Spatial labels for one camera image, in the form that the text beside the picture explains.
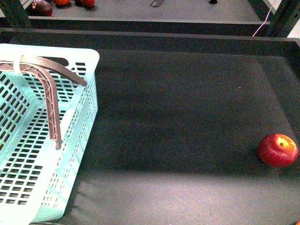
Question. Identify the light blue plastic basket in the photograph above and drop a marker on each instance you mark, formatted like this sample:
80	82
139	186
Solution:
36	179

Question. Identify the red yellow apple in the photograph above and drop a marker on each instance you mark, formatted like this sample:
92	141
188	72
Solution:
278	150

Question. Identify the brown basket handle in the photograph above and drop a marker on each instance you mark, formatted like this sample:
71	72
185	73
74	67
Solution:
38	66

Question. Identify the red fruit on shelf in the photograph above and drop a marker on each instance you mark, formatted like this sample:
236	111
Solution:
88	3

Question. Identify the black triangular divider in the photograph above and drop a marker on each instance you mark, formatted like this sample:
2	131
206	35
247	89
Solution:
212	2

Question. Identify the orange fruit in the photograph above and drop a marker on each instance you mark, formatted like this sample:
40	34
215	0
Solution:
61	3

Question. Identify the dark purple fruit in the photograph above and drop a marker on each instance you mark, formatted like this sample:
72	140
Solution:
42	7

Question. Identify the black left shelf post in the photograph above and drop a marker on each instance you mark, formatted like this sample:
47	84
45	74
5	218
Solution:
15	14

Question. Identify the black shelf upright post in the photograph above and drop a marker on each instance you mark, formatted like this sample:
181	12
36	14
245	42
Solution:
285	18

